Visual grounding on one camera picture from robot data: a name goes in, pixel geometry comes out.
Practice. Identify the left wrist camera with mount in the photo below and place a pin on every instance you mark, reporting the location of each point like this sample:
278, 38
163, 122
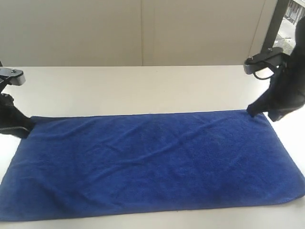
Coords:
10, 76

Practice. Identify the dark window frame post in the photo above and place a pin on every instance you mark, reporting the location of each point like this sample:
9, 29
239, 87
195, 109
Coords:
275, 23

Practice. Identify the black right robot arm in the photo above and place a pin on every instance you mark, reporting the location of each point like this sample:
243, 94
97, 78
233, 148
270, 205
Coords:
297, 50

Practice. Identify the blue microfibre cloth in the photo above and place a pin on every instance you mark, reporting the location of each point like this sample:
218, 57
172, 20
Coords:
75, 167

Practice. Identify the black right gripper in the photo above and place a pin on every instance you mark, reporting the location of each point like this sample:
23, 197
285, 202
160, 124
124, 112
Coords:
288, 95

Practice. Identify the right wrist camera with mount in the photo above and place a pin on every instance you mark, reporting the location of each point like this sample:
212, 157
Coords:
272, 58

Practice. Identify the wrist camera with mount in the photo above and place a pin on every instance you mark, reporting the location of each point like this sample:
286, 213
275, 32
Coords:
10, 76
272, 58

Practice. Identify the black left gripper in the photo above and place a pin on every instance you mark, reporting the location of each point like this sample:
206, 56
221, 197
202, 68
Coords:
12, 120

